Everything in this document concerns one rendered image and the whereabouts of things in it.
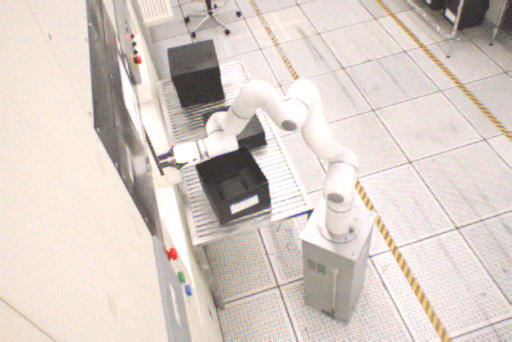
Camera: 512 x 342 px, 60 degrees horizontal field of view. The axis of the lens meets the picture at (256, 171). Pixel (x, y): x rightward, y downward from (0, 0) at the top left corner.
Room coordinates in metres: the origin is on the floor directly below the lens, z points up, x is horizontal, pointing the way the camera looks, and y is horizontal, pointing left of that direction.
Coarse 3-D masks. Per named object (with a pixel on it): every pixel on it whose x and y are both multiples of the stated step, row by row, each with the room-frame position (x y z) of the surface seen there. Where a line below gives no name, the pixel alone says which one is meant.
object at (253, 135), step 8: (208, 112) 1.92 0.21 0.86; (216, 112) 1.90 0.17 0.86; (208, 120) 1.85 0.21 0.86; (256, 120) 1.79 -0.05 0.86; (248, 128) 1.73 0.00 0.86; (256, 128) 1.72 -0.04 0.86; (240, 136) 1.68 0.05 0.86; (248, 136) 1.67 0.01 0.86; (256, 136) 1.68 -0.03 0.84; (264, 136) 1.69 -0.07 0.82; (240, 144) 1.66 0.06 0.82; (248, 144) 1.67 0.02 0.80; (256, 144) 1.68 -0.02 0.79; (264, 144) 1.69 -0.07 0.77
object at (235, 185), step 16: (208, 160) 1.49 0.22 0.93; (224, 160) 1.51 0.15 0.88; (240, 160) 1.54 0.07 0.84; (208, 176) 1.48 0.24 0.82; (224, 176) 1.48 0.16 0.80; (240, 176) 1.49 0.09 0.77; (256, 176) 1.45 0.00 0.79; (208, 192) 1.29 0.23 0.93; (224, 192) 1.40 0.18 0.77; (240, 192) 1.39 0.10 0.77; (256, 192) 1.27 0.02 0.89; (224, 208) 1.22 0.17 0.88; (240, 208) 1.24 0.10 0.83; (256, 208) 1.27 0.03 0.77
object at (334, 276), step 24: (312, 216) 1.18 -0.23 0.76; (360, 216) 1.13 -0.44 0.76; (312, 240) 1.05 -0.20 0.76; (360, 240) 1.01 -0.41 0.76; (312, 264) 1.04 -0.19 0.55; (336, 264) 0.97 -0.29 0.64; (360, 264) 1.00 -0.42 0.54; (312, 288) 1.04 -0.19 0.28; (336, 288) 0.96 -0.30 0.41; (360, 288) 1.07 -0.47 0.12; (336, 312) 0.96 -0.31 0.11
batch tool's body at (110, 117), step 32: (96, 0) 1.40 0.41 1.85; (96, 32) 1.16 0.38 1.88; (96, 64) 0.96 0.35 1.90; (128, 64) 1.54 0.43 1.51; (96, 96) 0.81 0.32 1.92; (96, 128) 0.69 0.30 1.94; (128, 128) 0.98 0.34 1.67; (160, 128) 1.43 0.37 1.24; (128, 160) 0.80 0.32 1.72; (160, 192) 1.39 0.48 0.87; (160, 224) 0.81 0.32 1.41; (192, 256) 1.12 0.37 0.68; (192, 288) 0.85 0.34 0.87
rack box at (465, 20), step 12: (444, 0) 3.45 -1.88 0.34; (456, 0) 3.31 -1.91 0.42; (468, 0) 3.24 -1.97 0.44; (480, 0) 3.22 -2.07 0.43; (444, 12) 3.43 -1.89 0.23; (456, 12) 3.24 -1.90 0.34; (468, 12) 3.19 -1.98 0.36; (480, 12) 3.21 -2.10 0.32; (468, 24) 3.21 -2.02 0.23; (480, 24) 3.22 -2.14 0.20
